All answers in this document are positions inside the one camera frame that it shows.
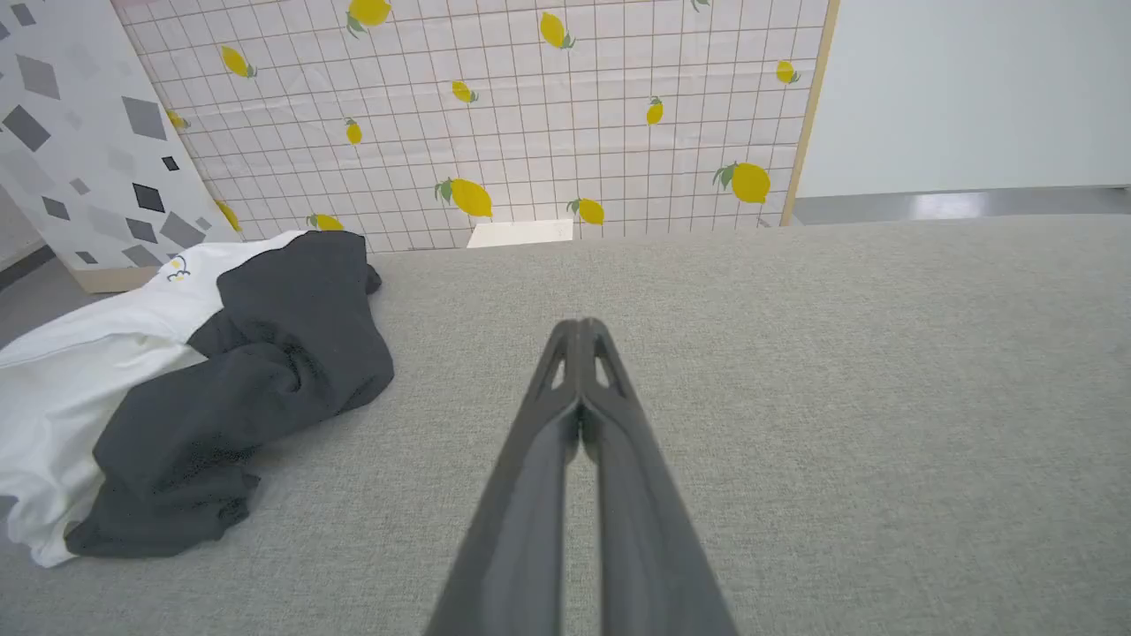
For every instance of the grey diamond pattern panel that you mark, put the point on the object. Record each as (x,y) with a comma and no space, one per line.
(79,159)

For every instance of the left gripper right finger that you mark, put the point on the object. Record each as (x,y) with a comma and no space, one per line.
(654,548)

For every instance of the white and black shirt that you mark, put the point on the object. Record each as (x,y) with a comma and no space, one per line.
(265,353)

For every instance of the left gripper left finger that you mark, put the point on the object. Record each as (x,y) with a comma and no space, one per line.
(521,530)

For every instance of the white rectangular block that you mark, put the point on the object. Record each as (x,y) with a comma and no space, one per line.
(521,233)

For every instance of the grey fabric sofa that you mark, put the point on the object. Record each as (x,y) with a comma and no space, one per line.
(884,397)

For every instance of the lemon print grid panel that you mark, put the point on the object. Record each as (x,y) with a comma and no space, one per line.
(530,132)

